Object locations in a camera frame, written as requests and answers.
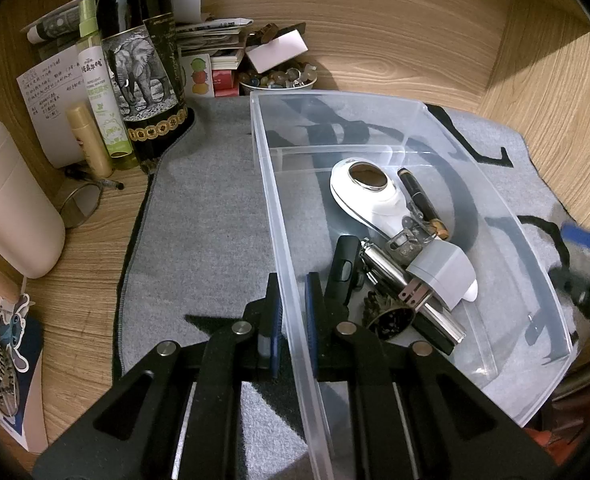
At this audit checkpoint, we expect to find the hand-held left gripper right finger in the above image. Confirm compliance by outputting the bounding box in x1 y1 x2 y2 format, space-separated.
305 272 558 480

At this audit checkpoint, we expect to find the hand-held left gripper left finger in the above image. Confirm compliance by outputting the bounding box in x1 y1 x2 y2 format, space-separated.
32 273 286 480

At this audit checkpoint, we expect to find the black plastic clip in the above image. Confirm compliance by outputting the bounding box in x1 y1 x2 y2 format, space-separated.
324 234 362 307

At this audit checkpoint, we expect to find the silver metal cylinder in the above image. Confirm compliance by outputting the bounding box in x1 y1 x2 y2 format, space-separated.
360 239 468 347

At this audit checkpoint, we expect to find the metal clipper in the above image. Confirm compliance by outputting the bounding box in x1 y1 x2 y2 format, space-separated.
387 209 442 267

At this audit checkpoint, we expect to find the black rectangular bar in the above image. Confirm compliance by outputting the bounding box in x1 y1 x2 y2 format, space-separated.
411 305 460 357

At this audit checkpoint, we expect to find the clear plastic storage bin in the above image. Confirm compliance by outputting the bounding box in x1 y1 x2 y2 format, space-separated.
249 89 578 480

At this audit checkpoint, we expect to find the white oval handheld device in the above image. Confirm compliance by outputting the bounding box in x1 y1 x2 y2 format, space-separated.
330 157 478 304

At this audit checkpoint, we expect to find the white power adapter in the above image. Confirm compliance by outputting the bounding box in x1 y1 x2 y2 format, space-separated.
406 244 478 309

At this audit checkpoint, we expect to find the black fountain pen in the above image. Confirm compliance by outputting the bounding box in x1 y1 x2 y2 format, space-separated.
397 167 451 241

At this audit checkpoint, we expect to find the grey felt mat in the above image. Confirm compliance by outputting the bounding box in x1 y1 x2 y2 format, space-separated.
112 94 590 480

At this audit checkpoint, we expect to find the orange cloth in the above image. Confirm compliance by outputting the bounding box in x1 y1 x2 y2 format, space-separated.
530 425 584 454

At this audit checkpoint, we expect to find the small round mirror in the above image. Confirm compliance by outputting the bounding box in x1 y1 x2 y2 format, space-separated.
57 182 102 230

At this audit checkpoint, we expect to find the bowl of stones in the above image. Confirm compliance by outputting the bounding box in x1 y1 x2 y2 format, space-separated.
239 62 320 92

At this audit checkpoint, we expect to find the red box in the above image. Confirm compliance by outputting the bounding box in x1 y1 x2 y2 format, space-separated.
212 69 241 97

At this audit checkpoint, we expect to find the cartoon sticker card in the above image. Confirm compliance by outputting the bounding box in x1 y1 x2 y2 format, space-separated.
0 294 48 454

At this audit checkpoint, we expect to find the fruit sticker card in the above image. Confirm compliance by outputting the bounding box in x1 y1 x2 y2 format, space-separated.
182 52 214 96

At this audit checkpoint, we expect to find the beige tube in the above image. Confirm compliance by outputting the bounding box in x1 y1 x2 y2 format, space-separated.
66 101 114 179

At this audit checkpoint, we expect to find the white card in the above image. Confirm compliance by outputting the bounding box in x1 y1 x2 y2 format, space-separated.
246 30 308 74

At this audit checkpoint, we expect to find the green spray bottle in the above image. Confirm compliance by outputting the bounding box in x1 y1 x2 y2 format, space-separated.
76 0 138 170

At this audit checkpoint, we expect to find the dark brown clip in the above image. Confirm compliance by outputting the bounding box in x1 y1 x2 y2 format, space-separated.
247 21 308 46

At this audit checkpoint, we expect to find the beige pouch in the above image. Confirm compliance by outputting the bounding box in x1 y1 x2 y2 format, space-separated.
0 121 66 280

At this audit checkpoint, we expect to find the stack of papers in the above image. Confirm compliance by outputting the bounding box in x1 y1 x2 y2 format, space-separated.
175 16 256 54

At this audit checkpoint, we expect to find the white handwritten note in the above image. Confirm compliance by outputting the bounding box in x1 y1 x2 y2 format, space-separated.
16 45 88 169

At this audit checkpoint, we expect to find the dark elephant label wine bottle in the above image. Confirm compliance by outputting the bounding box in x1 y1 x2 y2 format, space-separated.
96 0 196 175

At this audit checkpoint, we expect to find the rolled printed paper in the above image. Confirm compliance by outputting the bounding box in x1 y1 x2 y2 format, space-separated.
26 0 98 44

